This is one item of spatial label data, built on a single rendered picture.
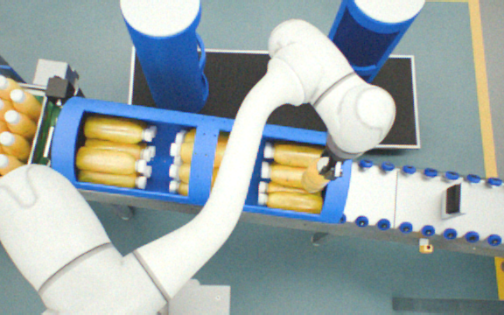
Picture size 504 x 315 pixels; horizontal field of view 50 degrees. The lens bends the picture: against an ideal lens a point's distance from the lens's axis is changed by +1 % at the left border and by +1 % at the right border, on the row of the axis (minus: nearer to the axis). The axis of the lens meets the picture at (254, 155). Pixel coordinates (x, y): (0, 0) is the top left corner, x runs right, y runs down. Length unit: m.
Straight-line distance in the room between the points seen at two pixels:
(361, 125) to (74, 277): 0.52
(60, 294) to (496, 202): 1.57
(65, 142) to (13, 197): 0.74
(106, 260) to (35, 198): 0.15
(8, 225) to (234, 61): 2.09
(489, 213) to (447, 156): 1.07
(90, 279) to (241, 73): 2.09
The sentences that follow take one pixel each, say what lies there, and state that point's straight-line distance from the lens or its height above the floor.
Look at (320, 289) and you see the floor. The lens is 2.77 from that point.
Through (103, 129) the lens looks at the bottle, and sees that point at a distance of 1.71.
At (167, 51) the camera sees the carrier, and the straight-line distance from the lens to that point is 2.02.
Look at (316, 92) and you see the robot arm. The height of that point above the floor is 1.82.
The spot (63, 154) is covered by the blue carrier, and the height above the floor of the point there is 1.21.
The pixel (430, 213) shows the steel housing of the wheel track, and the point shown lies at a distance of 1.96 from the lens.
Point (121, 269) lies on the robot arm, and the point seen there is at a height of 1.88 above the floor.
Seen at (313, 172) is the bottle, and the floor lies 1.40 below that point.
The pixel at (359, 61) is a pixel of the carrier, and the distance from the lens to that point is 2.87.
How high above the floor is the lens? 2.73
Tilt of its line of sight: 75 degrees down
